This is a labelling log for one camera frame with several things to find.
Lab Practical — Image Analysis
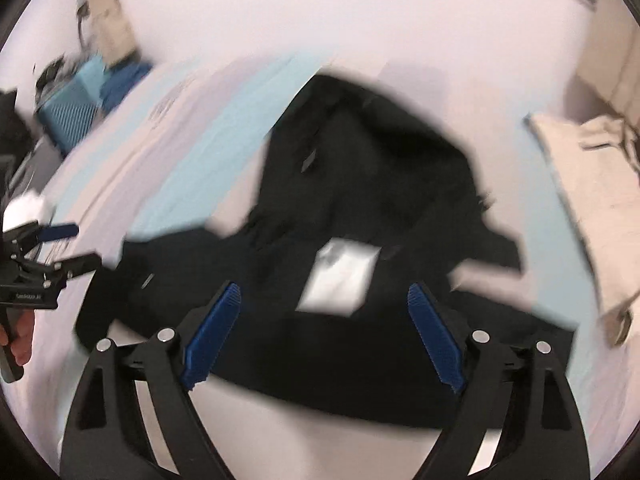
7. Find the striped bed sheet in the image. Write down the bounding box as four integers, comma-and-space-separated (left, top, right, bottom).
0, 52, 636, 480

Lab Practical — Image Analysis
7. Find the blue ribbed suitcase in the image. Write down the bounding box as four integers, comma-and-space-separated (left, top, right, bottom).
35, 57, 108, 156

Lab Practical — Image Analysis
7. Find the beige folded garment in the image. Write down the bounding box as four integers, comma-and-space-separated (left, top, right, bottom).
524, 112, 640, 347

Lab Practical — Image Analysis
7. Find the grey case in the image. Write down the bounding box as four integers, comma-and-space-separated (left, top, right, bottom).
9, 144, 62, 197

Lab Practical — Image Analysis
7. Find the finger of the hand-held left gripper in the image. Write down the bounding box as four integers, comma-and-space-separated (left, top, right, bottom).
2, 223, 80, 253
30, 254, 103, 281

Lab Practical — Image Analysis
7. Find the dark blue cloth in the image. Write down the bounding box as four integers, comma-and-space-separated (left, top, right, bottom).
99, 62, 153, 117

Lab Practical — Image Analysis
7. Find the white printed t-shirt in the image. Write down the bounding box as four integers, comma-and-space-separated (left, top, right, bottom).
2, 191, 57, 235

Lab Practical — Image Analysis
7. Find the black bag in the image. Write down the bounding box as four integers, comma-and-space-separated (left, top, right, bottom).
0, 89, 37, 163

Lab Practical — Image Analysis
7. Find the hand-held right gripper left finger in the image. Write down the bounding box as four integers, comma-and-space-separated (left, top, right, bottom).
60, 281, 242, 480

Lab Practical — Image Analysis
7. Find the beige curtain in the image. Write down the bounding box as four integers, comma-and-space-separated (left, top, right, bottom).
570, 0, 640, 126
75, 0, 142, 67

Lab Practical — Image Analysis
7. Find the black garment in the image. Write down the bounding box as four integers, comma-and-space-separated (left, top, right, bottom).
75, 74, 576, 431

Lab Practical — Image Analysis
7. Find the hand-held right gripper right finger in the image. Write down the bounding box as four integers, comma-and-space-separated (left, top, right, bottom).
407, 282, 593, 480

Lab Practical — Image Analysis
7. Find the person's left hand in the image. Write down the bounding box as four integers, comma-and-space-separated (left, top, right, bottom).
0, 310, 36, 368

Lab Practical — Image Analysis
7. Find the grey crumpled clothing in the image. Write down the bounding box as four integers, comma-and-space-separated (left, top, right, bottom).
34, 55, 82, 87

